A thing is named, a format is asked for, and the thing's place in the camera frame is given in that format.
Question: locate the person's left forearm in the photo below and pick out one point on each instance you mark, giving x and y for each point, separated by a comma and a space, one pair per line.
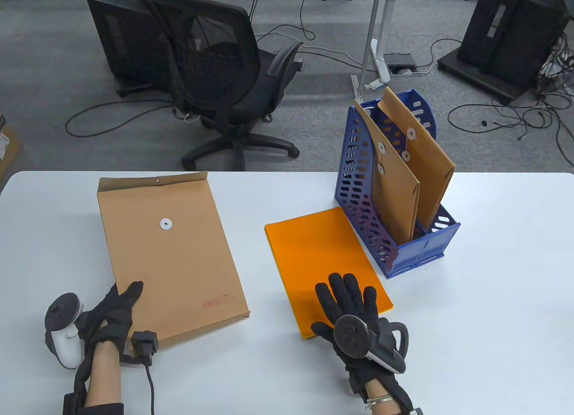
105, 379

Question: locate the cardboard box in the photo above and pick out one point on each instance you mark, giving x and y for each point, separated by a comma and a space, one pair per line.
8, 146

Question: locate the grey metal desk leg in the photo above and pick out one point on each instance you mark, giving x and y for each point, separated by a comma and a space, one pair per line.
374, 25

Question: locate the black computer tower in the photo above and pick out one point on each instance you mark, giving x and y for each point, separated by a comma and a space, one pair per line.
116, 38

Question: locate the person's right hand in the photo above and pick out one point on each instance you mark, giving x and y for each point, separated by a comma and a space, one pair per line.
345, 298

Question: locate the brown document pouch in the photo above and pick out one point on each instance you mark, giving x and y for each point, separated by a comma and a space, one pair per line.
170, 262
430, 168
394, 195

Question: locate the black right forearm pack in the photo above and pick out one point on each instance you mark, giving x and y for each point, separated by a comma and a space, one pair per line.
415, 411

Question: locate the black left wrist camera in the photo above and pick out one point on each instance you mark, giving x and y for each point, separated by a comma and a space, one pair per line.
144, 345

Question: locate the white left hand controller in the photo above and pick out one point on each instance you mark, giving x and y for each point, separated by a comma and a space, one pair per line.
65, 339

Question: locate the person's right forearm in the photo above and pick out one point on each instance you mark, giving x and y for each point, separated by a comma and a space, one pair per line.
385, 408

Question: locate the person's left hand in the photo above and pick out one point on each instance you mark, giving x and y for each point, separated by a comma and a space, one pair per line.
112, 318

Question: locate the black left forearm pack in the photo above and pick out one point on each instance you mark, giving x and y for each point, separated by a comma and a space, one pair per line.
74, 404

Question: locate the black mesh office chair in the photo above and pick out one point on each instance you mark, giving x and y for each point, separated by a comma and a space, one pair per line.
224, 74

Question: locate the blue plastic file holder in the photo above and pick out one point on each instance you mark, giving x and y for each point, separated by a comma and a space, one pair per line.
363, 218

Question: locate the black floor box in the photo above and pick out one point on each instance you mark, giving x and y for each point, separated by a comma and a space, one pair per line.
400, 61

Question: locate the orange cardstock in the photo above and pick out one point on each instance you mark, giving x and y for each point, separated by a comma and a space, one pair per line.
314, 249

